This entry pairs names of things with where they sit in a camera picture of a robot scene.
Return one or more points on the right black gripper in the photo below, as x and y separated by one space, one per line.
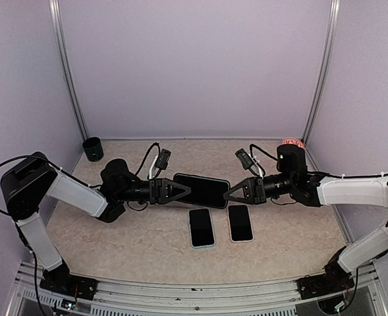
254 189

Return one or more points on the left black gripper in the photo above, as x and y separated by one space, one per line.
159 191

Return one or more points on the black phone case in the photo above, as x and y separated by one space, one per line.
228 194

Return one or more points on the purple phone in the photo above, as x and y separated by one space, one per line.
240 224

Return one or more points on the blue-edged phone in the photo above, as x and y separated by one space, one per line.
202 228

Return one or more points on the light blue phone case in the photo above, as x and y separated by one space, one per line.
214 233

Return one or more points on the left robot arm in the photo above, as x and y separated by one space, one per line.
25 185

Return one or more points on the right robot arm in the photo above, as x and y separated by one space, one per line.
315 189

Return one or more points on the red patterned bowl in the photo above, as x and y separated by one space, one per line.
293 141

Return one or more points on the dark green cup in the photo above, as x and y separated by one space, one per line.
93 149

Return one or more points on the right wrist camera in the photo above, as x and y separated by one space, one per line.
250 163

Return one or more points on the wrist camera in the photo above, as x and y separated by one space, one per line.
250 163
159 164

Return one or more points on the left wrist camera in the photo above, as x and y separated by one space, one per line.
159 164

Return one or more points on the aluminium front rail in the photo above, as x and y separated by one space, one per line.
274 297

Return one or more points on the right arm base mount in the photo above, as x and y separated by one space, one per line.
333 279

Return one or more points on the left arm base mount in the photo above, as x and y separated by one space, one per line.
60 280

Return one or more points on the right aluminium post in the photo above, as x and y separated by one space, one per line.
323 69

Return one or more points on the aluminium post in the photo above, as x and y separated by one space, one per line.
323 69
54 8

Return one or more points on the left aluminium post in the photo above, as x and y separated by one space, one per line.
54 8

